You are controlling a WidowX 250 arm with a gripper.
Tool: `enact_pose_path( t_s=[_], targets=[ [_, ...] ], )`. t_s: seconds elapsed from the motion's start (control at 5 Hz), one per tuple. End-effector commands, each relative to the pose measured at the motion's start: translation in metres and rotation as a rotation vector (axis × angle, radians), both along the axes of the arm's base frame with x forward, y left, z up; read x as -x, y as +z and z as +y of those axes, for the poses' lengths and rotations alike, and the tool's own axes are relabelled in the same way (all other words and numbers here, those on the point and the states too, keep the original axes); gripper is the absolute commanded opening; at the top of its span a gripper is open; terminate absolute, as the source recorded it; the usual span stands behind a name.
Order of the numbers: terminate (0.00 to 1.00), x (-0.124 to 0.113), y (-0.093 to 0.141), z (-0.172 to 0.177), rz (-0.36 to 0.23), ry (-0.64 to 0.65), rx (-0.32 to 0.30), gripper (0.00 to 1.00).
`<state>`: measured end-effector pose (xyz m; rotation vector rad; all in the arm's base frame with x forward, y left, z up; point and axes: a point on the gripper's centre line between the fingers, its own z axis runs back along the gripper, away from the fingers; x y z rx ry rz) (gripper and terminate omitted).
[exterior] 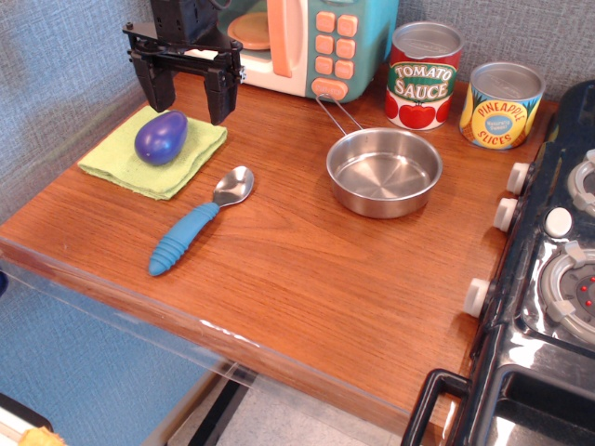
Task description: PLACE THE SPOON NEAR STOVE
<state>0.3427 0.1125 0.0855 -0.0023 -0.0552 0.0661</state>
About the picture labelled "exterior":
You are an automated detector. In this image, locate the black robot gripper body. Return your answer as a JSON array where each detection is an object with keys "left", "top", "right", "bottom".
[{"left": 123, "top": 1, "right": 245, "bottom": 85}]

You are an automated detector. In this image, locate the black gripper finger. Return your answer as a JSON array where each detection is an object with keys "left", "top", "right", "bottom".
[
  {"left": 130, "top": 51, "right": 176, "bottom": 112},
  {"left": 204, "top": 68, "right": 240, "bottom": 125}
]

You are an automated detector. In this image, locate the blue handled metal spoon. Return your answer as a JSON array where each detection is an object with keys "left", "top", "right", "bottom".
[{"left": 148, "top": 165, "right": 255, "bottom": 277}]

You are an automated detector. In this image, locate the white stove knob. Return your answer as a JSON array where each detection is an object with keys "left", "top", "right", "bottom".
[
  {"left": 463, "top": 278, "right": 491, "bottom": 319},
  {"left": 493, "top": 198, "right": 518, "bottom": 232},
  {"left": 507, "top": 163, "right": 531, "bottom": 195}
]

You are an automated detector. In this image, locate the black toy stove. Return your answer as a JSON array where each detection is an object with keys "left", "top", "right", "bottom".
[{"left": 403, "top": 81, "right": 594, "bottom": 445}]

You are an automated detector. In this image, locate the purple toy eggplant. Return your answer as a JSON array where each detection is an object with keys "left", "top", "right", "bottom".
[{"left": 134, "top": 111, "right": 189, "bottom": 166}]

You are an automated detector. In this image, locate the green folded cloth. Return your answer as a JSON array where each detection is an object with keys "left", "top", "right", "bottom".
[{"left": 78, "top": 106, "right": 228, "bottom": 200}]

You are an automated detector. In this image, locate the teal toy microwave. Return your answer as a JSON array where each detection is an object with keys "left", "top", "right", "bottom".
[{"left": 185, "top": 0, "right": 400, "bottom": 104}]

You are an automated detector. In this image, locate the small steel saucepan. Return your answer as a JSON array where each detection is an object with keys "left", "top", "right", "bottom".
[{"left": 315, "top": 93, "right": 444, "bottom": 220}]

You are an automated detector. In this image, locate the tomato sauce can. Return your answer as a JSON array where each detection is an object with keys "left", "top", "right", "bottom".
[{"left": 385, "top": 21, "right": 464, "bottom": 130}]

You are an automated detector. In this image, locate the pineapple slices can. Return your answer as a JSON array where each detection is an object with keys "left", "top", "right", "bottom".
[{"left": 459, "top": 61, "right": 546, "bottom": 151}]

